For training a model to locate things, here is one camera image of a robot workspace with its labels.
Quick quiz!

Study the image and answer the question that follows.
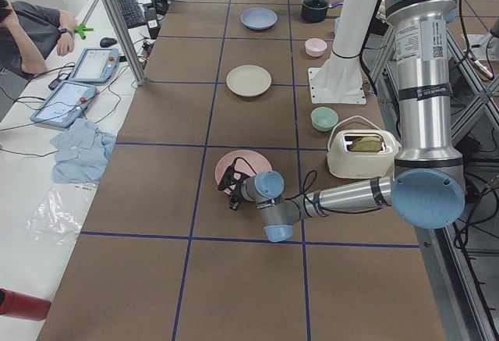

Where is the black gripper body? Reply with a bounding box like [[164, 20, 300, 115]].
[[228, 185, 246, 210]]

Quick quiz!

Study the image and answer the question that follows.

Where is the pink plate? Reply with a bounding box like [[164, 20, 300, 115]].
[[214, 150, 272, 184]]

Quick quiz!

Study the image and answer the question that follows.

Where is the beige plate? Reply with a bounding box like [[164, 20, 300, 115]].
[[226, 65, 271, 98]]

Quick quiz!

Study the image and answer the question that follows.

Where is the blue plate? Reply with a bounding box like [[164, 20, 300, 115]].
[[240, 7, 278, 30]]

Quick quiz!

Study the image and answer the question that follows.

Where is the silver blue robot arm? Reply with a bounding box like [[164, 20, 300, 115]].
[[218, 0, 465, 242]]

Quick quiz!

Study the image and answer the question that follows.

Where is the small green bowl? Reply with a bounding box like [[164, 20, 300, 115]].
[[310, 106, 338, 132]]

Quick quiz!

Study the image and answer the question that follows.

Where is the cream toaster with bread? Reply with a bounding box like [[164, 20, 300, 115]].
[[327, 115, 402, 179]]

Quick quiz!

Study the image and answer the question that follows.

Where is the light blue shirt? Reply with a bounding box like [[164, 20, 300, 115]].
[[51, 118, 116, 183]]

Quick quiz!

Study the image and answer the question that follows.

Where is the small pink bowl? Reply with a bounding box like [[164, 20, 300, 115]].
[[305, 38, 327, 58]]

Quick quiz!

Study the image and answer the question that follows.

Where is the clear plastic bag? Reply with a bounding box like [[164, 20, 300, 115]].
[[26, 183, 97, 241]]

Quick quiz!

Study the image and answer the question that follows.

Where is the far blue teach pendant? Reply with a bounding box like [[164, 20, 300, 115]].
[[69, 48, 120, 84]]

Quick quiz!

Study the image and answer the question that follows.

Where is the blue teach pendant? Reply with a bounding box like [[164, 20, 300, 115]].
[[69, 48, 120, 84], [30, 80, 97, 128]]

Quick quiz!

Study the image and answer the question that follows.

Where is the near blue teach pendant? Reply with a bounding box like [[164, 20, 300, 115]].
[[30, 80, 97, 128]]

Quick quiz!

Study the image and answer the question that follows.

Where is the black computer mouse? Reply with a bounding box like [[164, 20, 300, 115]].
[[99, 37, 118, 48]]

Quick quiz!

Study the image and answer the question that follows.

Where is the dark blue pot with lid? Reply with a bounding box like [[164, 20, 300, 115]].
[[301, 0, 343, 23]]

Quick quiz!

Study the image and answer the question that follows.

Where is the black keyboard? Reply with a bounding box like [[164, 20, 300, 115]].
[[116, 0, 147, 29]]

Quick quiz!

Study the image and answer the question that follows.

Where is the green plastic toy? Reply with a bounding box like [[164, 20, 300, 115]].
[[75, 23, 94, 40]]

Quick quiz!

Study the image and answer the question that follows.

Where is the red bottle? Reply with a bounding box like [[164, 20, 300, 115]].
[[1, 288, 51, 321]]

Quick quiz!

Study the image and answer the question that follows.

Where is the seated person in grey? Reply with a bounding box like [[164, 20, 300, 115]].
[[1, 0, 78, 80]]

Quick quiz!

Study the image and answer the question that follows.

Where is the aluminium frame post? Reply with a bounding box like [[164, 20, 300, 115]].
[[102, 0, 146, 86]]

